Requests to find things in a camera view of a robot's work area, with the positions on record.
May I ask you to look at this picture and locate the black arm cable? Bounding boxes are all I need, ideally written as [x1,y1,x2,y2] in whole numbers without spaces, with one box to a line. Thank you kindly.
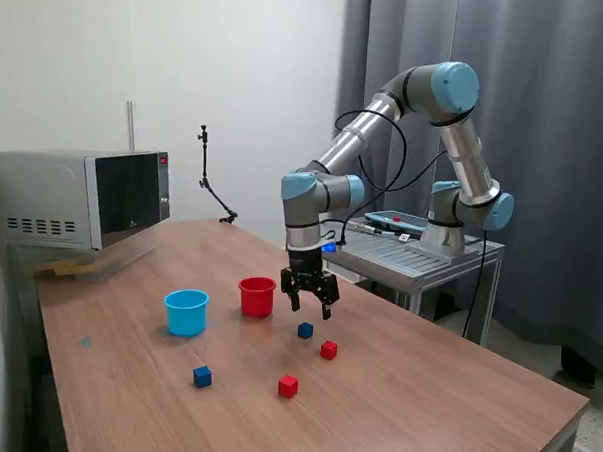
[329,108,453,251]

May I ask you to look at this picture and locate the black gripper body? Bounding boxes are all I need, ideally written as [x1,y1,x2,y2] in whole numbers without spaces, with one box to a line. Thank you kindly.
[284,245,328,294]

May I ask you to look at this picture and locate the white wall conduit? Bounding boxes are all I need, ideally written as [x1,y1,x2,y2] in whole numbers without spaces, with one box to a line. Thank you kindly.
[124,100,138,153]

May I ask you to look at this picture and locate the black base power cable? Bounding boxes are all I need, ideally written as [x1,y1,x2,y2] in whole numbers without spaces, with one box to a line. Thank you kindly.
[460,227,488,340]

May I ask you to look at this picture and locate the blue plastic bin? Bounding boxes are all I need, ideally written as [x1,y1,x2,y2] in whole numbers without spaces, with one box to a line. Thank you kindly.
[162,287,212,339]

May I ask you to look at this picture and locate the black pendant cable with plug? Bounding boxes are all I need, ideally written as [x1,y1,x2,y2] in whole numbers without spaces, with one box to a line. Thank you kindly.
[348,218,401,239]

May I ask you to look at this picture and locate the black shoe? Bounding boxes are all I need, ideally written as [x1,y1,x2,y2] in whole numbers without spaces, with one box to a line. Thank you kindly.
[554,344,601,390]

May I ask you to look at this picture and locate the wooden blocks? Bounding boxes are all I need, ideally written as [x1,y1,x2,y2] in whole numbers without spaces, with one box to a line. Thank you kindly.
[31,257,99,280]

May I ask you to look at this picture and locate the silver microwave oven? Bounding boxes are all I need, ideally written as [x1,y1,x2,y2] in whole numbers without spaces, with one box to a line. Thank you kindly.
[0,144,175,255]

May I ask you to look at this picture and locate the red plastic bin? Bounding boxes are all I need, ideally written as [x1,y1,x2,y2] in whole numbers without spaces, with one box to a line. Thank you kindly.
[236,275,278,319]

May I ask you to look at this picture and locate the grey curtain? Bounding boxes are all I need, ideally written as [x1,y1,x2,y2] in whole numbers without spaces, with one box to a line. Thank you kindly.
[324,0,603,370]

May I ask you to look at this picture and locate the grey metal robot stand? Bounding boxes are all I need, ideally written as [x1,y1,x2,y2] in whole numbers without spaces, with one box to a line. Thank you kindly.
[306,218,508,346]

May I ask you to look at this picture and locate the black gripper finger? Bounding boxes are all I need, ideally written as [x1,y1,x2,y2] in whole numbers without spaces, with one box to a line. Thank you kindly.
[312,272,341,323]
[278,267,304,313]

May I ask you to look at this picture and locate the blue teach pendant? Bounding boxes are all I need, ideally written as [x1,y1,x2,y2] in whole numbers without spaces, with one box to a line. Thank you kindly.
[363,209,429,233]

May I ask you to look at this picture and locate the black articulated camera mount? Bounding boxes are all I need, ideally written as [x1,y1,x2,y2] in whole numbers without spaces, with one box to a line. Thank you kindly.
[191,124,243,225]

